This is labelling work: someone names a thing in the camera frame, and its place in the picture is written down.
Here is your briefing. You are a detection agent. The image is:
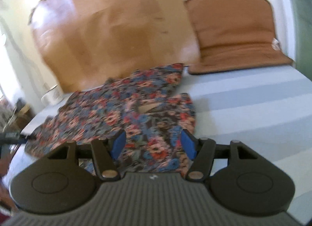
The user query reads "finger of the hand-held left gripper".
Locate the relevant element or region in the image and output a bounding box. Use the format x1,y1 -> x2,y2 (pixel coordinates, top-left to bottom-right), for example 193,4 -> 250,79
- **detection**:
19,135 -> 36,144

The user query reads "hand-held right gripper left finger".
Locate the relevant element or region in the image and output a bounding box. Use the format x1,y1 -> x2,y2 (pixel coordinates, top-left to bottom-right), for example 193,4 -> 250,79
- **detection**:
46,130 -> 127,182

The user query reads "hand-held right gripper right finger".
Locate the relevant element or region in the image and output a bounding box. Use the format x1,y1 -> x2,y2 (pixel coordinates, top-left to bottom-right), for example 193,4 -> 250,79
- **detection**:
181,130 -> 263,182

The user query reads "floral patterned garment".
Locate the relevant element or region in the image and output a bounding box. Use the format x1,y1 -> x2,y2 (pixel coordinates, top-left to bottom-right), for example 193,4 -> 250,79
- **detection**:
24,63 -> 197,176

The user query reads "dark side clutter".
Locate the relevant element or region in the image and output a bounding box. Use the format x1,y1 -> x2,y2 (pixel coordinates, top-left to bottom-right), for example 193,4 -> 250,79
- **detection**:
0,96 -> 33,132

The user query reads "white printed mug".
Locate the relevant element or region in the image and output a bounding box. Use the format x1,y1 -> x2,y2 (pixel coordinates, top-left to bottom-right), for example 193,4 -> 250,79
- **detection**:
41,84 -> 64,106

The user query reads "striped light blue bedsheet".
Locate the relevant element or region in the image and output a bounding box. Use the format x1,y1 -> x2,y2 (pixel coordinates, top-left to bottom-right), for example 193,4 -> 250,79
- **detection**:
10,65 -> 312,225

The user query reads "large wooden board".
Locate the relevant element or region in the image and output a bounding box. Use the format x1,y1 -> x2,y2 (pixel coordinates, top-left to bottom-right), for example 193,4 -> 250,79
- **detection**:
30,0 -> 201,94

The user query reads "brown seat cushion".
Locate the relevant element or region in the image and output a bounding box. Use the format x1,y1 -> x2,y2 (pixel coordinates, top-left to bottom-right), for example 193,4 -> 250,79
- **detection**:
183,0 -> 294,75

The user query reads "white window frame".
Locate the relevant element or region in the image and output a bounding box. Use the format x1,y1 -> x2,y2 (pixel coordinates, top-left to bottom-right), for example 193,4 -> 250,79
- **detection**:
264,0 -> 312,80

